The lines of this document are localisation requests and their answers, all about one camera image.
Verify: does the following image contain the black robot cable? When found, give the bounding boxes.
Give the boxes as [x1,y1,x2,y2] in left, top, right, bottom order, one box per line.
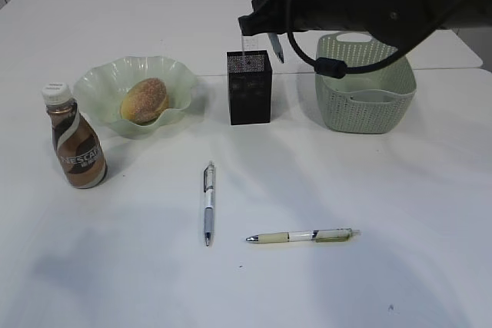
[284,0,492,79]

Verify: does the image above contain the green plastic woven basket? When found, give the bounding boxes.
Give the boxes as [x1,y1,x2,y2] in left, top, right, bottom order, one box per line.
[315,33,417,134]

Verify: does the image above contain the clear plastic ruler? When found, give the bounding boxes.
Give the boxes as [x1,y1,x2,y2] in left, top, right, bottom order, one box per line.
[241,35,259,53]

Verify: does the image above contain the black mesh pen holder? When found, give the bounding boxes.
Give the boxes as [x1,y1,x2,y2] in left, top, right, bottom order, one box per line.
[227,50,272,125]

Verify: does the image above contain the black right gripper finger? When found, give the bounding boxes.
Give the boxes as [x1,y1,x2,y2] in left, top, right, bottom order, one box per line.
[238,0,295,36]

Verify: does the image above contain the beige grip white pen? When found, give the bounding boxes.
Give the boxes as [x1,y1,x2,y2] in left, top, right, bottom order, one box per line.
[245,228,361,244]

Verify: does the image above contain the green wavy glass plate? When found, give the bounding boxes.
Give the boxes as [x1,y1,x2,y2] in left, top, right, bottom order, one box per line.
[73,56,198,138]

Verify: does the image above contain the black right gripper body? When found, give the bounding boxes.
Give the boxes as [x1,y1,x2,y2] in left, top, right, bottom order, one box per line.
[282,0,439,43]

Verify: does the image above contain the sugared bread loaf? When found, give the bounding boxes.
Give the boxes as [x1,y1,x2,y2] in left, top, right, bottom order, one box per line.
[120,78,169,124]

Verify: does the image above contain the brown coffee drink bottle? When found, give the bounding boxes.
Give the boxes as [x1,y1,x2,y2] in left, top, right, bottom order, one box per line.
[42,83,108,189]

